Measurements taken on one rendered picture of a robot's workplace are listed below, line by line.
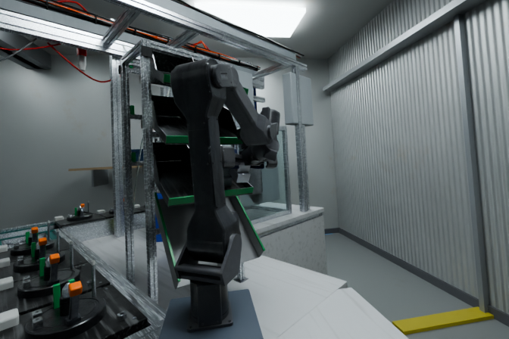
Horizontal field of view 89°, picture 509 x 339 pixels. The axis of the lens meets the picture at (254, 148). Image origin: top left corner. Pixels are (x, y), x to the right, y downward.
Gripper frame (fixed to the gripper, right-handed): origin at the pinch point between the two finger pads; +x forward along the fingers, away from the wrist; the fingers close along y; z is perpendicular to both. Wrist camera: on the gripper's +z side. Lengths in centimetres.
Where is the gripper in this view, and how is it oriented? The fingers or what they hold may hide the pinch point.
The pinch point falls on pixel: (242, 162)
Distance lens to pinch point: 81.2
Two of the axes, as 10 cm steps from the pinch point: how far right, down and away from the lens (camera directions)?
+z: -1.3, -9.4, 3.1
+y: -8.7, -0.4, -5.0
